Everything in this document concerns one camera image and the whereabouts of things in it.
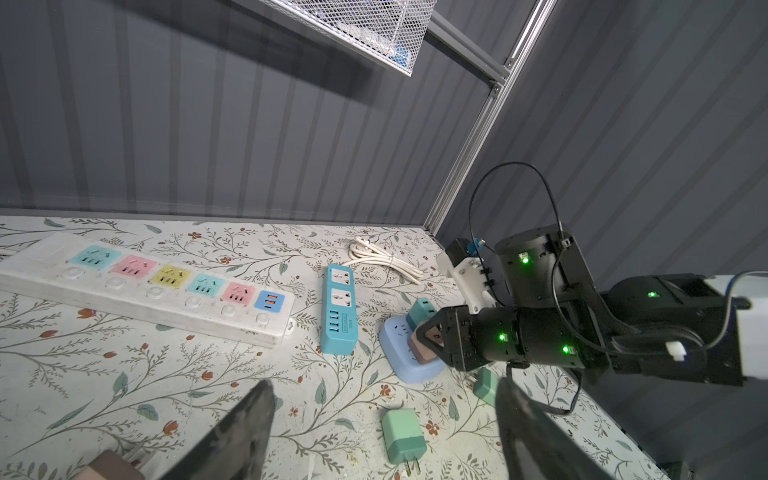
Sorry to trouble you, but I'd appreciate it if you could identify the white multicolour power strip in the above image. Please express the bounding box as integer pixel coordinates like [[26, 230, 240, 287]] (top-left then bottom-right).
[[1, 233, 296, 348]]

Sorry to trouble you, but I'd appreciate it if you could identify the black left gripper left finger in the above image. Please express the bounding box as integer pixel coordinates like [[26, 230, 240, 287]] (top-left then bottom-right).
[[163, 380, 276, 480]]

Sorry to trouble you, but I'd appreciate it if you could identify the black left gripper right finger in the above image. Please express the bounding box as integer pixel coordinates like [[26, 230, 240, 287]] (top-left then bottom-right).
[[495, 377, 610, 480]]

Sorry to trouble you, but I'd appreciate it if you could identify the white wire mesh basket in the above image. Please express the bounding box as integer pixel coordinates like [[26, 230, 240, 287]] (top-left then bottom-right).
[[265, 0, 436, 77]]

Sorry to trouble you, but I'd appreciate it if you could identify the green charger plug centre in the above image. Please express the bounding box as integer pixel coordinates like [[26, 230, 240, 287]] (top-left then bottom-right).
[[381, 408, 427, 475]]

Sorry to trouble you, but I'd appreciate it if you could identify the white coiled power cable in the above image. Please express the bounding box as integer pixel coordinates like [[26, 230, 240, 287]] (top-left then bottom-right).
[[341, 236, 425, 286]]

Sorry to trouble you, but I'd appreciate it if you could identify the teal power strip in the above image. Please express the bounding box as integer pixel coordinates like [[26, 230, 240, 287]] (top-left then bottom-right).
[[320, 263, 359, 356]]

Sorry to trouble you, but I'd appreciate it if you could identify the teal charger plug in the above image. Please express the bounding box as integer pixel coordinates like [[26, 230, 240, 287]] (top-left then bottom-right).
[[406, 298, 437, 331]]

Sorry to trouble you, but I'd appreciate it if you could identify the pink charger plug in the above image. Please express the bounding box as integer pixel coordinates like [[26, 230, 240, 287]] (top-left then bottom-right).
[[73, 450, 145, 480], [408, 327, 443, 365]]

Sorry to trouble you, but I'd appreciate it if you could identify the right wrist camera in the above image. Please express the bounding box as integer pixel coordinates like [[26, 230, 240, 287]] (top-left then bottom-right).
[[436, 238, 497, 314]]

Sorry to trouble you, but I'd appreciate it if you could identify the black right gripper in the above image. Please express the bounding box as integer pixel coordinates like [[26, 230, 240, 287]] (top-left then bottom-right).
[[416, 225, 606, 372]]

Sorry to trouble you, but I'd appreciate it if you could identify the green charger plug far right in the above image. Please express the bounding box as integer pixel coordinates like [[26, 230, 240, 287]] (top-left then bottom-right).
[[473, 367, 500, 407]]

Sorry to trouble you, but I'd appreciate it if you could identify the green charger plug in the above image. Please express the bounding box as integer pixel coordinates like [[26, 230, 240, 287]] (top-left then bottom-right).
[[473, 367, 500, 407], [381, 408, 427, 475]]

